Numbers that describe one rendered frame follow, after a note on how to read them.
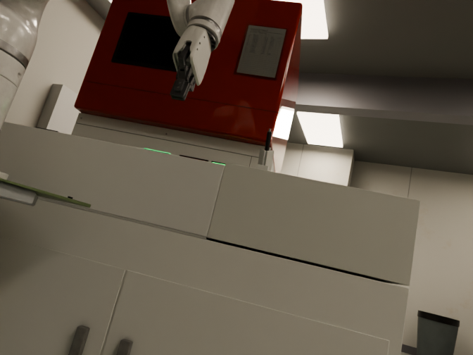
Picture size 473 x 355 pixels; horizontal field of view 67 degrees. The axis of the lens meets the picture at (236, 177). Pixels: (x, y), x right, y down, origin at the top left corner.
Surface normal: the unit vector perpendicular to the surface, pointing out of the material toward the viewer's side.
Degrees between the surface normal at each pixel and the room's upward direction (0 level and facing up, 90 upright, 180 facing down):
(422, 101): 90
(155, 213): 90
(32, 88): 90
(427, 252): 90
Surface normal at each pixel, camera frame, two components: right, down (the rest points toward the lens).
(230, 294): -0.14, -0.25
